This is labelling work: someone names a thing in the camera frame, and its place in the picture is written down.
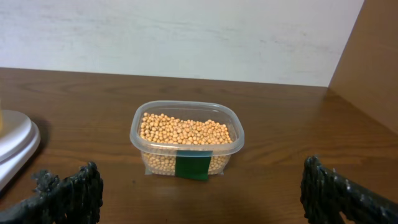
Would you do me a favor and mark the white digital kitchen scale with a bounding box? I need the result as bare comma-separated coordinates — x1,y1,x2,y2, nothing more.
1,110,40,190

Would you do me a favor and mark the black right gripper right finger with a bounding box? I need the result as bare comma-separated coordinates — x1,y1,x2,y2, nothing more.
300,156,397,224

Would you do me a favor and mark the clear plastic container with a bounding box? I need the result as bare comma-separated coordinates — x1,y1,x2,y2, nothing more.
129,100,244,180

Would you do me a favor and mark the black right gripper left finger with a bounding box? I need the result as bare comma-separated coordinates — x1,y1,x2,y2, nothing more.
1,162,104,224

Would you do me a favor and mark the green tape piece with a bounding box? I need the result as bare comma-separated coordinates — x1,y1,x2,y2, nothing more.
175,151,213,181

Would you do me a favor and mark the soybeans pile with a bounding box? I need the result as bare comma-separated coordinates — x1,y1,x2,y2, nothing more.
139,113,233,175

